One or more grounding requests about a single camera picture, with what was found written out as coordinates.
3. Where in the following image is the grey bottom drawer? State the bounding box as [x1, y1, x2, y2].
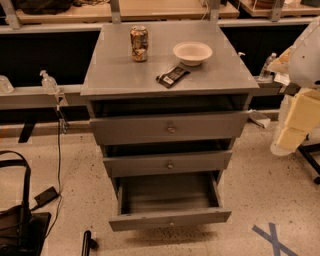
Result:
[109, 171, 231, 231]

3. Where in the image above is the grey drawer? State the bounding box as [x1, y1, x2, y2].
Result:
[109, 171, 231, 231]
[90, 111, 248, 145]
[103, 150, 232, 177]

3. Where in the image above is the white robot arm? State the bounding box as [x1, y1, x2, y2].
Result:
[270, 17, 320, 156]

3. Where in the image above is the grey drawer cabinet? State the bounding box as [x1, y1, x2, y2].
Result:
[80, 20, 261, 188]

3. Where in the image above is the grey middle drawer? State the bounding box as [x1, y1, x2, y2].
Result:
[103, 150, 232, 177]

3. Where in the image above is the grey top drawer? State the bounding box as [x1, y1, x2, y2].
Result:
[90, 111, 248, 145]

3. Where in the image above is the black snack bar wrapper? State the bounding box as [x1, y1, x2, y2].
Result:
[156, 66, 189, 89]

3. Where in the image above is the white paper bowl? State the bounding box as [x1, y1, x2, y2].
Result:
[173, 41, 213, 67]

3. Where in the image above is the crumpled soda can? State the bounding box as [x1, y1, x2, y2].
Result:
[130, 26, 148, 62]

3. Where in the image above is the white box on floor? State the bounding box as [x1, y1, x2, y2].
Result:
[249, 110, 271, 128]

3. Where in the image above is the clear plastic water bottle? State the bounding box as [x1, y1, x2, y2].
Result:
[258, 53, 277, 81]

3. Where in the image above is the black power adapter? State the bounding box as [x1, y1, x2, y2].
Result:
[34, 186, 59, 207]

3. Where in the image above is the black stand with pole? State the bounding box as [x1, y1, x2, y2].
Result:
[298, 143, 320, 185]

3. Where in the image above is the blue tape cross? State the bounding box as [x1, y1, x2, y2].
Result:
[252, 223, 298, 256]

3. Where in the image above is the clear container at left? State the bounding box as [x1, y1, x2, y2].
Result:
[0, 75, 14, 94]

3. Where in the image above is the grey metal workbench rail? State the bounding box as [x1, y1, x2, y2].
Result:
[0, 72, 320, 111]

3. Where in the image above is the black power cable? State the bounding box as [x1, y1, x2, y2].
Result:
[30, 106, 65, 239]

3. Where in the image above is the black bag with strap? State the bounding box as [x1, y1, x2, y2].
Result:
[0, 150, 51, 256]

